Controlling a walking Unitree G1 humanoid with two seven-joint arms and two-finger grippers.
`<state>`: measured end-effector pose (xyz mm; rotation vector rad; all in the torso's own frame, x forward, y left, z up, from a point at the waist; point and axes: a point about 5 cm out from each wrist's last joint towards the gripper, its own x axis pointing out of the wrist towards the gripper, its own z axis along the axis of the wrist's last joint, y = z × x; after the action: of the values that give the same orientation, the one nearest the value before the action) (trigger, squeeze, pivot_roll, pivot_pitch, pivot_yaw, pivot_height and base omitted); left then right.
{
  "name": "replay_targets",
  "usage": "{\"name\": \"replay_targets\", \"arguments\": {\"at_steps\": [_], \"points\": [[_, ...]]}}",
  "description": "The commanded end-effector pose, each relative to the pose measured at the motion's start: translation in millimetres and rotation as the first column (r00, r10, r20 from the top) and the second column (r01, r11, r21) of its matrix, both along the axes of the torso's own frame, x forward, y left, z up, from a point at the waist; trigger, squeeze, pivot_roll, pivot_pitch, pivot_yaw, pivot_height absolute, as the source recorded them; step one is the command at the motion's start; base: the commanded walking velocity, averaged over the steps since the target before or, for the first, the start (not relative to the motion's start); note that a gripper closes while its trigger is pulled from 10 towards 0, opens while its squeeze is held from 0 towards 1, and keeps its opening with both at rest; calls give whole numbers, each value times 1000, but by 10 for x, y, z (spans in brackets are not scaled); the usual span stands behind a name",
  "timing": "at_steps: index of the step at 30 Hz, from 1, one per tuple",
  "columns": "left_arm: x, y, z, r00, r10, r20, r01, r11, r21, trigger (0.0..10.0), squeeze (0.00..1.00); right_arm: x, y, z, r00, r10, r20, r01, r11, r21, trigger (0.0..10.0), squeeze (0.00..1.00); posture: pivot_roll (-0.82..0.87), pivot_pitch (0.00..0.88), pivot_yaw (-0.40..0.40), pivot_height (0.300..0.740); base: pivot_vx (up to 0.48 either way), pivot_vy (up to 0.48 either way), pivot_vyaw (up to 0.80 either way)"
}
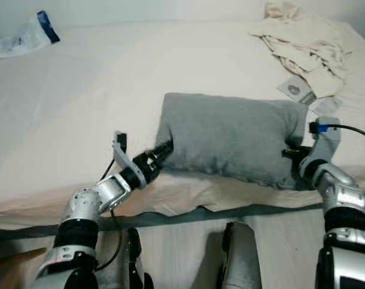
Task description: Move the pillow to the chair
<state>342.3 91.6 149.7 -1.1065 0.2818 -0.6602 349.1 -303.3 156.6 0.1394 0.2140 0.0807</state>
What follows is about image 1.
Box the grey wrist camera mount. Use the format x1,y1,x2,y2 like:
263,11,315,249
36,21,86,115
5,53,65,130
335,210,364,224
112,131,150,181
307,116,343,175

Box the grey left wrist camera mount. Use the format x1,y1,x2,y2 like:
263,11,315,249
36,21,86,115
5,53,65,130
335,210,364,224
112,131,150,181

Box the black cable with blue plug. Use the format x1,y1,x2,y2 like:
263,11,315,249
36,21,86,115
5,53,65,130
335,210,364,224
310,119,365,144

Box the grey pillow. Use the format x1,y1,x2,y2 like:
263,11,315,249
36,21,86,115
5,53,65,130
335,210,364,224
154,92,310,191

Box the clear plastic bag blue strip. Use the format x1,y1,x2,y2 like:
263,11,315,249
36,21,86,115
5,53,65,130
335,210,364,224
0,10,61,59

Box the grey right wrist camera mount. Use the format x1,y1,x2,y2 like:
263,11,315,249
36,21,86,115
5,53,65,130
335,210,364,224
307,116,343,175

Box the bed with cream sheet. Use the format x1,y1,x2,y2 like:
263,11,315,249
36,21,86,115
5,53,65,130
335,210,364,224
0,18,365,231

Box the dark grey bed base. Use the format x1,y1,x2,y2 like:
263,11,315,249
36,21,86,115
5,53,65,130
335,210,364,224
0,202,336,241

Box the crumpled cream blanket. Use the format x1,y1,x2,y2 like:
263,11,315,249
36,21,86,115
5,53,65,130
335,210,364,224
248,1,354,100

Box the grey robot right leg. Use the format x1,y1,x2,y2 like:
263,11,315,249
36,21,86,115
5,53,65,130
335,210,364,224
215,220,265,289

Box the plain white tag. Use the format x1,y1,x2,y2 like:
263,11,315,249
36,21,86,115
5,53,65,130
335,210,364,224
308,96,340,118

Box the brown wooden object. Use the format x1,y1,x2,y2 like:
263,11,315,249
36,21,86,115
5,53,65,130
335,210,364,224
0,247,48,287

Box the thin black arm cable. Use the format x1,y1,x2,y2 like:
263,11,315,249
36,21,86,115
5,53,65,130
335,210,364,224
98,158,126,272

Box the white tag with round print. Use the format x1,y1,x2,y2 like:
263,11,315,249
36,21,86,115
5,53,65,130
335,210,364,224
277,76,315,104

